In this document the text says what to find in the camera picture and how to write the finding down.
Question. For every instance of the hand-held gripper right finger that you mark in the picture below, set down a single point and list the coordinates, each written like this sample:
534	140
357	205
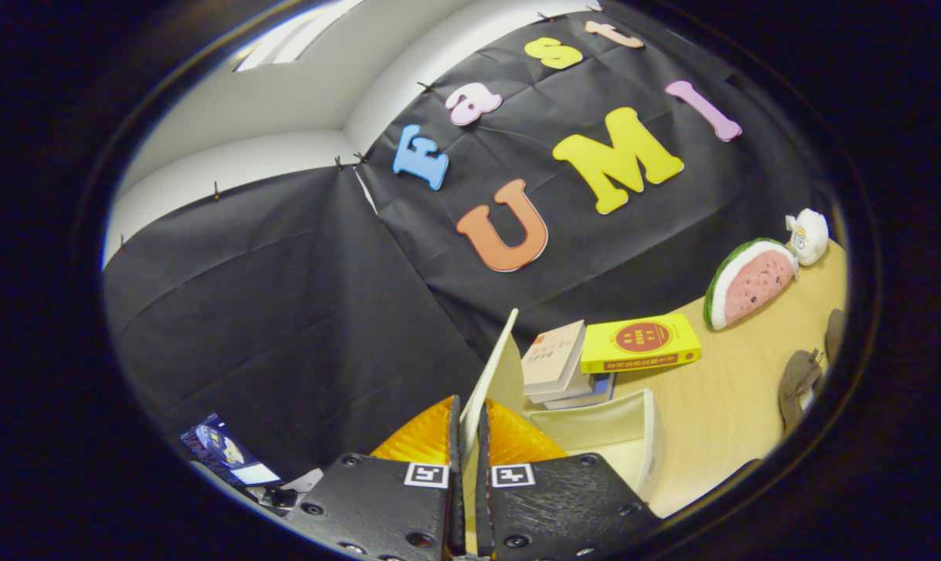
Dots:
564	506

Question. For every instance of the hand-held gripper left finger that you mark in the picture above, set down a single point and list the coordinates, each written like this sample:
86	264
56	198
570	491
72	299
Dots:
377	506

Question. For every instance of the beige fabric storage box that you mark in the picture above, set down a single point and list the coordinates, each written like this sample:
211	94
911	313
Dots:
611	436

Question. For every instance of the brown fuzzy shoe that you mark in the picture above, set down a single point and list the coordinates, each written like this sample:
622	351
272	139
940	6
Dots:
799	382
835	335

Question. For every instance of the blue book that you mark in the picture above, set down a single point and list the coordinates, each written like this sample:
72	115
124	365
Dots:
595	393

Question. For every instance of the beige book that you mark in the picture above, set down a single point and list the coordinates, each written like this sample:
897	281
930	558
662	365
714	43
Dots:
552	354

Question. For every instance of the yellow book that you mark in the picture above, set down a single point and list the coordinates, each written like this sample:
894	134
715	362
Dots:
642	343

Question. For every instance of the watermelon slice plush toy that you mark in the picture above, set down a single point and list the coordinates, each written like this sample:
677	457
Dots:
751	284

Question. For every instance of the white plush toy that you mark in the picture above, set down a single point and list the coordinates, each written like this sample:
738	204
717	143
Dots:
809	238

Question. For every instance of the ceiling light panel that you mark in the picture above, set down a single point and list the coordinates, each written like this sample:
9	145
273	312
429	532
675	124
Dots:
299	35

